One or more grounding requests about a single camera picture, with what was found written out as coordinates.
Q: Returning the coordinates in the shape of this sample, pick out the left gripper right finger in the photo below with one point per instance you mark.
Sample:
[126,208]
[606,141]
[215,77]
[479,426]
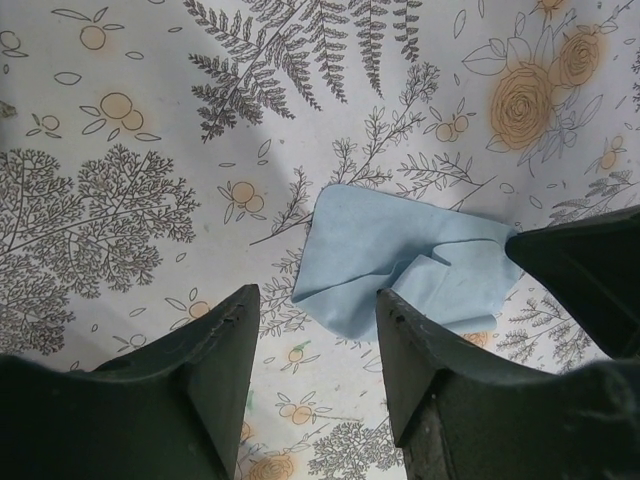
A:
[458,411]

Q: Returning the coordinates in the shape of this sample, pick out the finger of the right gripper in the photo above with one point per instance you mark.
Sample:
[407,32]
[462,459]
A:
[591,267]

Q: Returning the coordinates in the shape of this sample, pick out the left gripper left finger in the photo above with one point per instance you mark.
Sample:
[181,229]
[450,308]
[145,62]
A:
[173,409]

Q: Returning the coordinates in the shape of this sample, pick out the light blue cleaning cloth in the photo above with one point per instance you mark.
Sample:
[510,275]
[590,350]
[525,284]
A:
[451,267]

